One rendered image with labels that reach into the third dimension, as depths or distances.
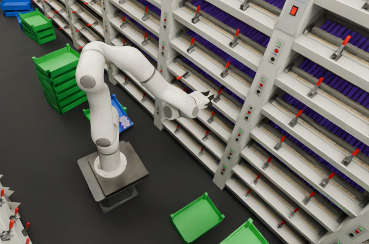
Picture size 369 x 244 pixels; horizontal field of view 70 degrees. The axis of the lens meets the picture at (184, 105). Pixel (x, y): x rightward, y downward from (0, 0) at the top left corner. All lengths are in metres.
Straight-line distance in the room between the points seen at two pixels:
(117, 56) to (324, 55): 0.78
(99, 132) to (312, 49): 0.98
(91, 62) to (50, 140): 1.32
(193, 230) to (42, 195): 1.02
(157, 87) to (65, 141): 1.28
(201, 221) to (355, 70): 1.31
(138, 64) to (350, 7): 0.76
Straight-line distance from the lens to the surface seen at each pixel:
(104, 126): 1.30
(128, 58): 1.06
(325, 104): 1.23
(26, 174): 2.19
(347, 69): 1.12
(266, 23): 1.21
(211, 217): 1.95
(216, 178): 2.01
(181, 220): 1.91
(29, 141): 2.36
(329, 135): 1.36
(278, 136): 1.50
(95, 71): 1.06
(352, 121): 1.23
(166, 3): 1.61
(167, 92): 1.17
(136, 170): 1.67
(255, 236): 1.54
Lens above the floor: 1.77
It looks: 45 degrees down
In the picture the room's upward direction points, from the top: 10 degrees clockwise
